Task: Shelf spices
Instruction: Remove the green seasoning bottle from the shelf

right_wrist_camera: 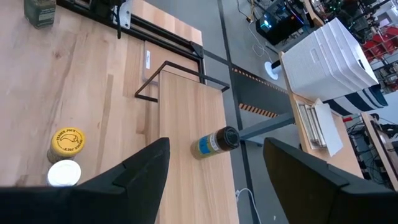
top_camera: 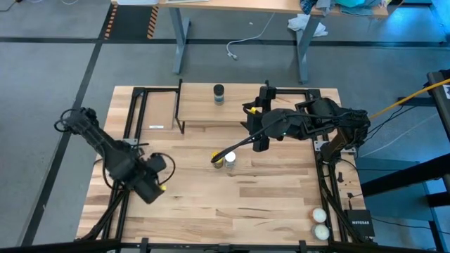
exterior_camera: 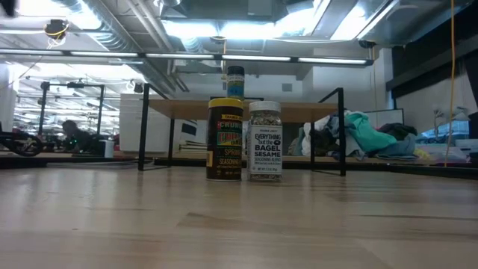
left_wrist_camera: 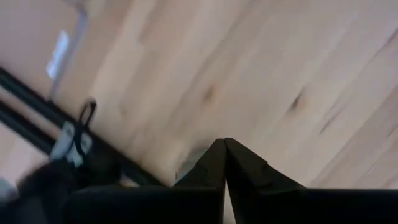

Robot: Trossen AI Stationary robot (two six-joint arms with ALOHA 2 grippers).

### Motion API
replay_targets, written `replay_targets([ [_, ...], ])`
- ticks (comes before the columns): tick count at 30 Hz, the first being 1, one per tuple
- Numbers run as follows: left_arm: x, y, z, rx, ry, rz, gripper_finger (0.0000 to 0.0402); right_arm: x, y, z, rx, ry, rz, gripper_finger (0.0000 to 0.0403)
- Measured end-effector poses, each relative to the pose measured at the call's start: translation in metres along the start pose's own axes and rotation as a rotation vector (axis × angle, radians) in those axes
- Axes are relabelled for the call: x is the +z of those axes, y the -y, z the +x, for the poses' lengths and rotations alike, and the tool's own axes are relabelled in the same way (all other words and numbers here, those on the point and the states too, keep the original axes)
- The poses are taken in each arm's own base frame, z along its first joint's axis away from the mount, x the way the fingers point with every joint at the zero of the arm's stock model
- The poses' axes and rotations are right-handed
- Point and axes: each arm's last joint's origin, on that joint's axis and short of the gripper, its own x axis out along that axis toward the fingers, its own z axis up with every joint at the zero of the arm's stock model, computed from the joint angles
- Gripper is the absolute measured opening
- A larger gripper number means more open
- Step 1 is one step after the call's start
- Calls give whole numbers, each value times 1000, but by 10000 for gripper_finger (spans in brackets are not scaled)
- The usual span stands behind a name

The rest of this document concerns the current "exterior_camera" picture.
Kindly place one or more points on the black security camera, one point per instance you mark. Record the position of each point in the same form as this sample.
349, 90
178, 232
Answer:
367, 44

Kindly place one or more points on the background black robot arm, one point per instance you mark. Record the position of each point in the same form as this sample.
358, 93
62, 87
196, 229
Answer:
22, 143

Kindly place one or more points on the yellow lid brown spice jar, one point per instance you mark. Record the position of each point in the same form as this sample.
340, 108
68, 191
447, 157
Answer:
225, 142

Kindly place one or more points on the teal cloth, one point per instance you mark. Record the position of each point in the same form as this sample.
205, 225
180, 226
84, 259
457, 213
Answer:
366, 134

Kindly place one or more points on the black aluminium table frame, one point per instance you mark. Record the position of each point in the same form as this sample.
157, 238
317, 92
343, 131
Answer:
179, 163

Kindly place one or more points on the black overhead camera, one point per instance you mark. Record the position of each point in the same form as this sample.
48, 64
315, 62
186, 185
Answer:
218, 38

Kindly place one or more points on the wooden shelf with black legs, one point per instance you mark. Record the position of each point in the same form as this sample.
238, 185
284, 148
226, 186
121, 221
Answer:
306, 112

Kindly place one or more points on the blue grey cloth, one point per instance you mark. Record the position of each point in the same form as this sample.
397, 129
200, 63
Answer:
401, 149

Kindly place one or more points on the white lid bagel sesame jar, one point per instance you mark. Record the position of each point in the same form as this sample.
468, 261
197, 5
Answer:
264, 149

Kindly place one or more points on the black background rig frame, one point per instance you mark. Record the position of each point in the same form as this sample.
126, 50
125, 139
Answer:
43, 112

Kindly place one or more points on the black cloth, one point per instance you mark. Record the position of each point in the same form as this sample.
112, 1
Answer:
397, 130

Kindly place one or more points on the stack of papers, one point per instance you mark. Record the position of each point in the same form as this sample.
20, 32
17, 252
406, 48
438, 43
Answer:
192, 147

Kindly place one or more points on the black bar with light strips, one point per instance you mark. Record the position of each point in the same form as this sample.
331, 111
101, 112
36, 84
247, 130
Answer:
257, 58

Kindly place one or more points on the green lid spice jar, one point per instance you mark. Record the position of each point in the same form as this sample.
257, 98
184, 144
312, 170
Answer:
235, 86

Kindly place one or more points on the white cloth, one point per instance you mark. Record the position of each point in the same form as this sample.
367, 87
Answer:
307, 143

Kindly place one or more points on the white cabinet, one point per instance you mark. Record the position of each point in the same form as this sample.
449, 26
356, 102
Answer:
128, 127

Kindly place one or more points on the dark navy cloth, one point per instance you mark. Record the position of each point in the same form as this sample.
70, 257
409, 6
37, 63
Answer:
328, 142

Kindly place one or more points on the person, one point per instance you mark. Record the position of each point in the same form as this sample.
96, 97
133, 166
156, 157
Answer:
76, 136

